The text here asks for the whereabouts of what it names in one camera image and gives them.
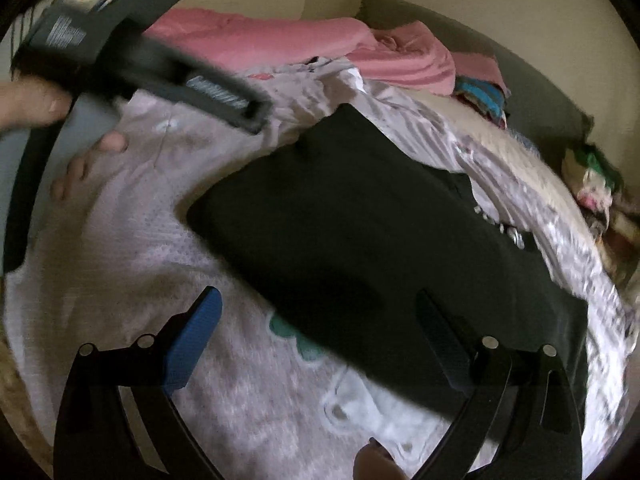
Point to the pink pillow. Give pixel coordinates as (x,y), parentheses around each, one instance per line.
(480,67)

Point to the pink blanket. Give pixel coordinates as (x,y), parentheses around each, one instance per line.
(280,40)

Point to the beige bed cover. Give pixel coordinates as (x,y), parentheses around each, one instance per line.
(515,160)

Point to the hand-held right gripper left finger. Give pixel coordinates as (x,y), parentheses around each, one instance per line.
(192,340)

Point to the person's right hand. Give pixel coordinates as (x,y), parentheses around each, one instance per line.
(372,462)

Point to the black shirt with orange patches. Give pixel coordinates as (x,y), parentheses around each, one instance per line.
(350,235)

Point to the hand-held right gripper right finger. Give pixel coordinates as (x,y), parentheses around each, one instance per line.
(450,345)

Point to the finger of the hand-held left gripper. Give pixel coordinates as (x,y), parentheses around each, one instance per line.
(210,87)

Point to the grey headboard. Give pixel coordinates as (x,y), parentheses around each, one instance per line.
(500,55)

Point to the striped colourful cloth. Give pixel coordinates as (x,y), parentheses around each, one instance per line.
(482,102)

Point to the printed pale bed sheet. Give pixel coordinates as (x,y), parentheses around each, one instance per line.
(125,240)

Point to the pile of folded clothes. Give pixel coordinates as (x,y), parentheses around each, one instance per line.
(597,190)

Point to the person's left hand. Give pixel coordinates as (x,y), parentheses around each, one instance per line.
(30,105)

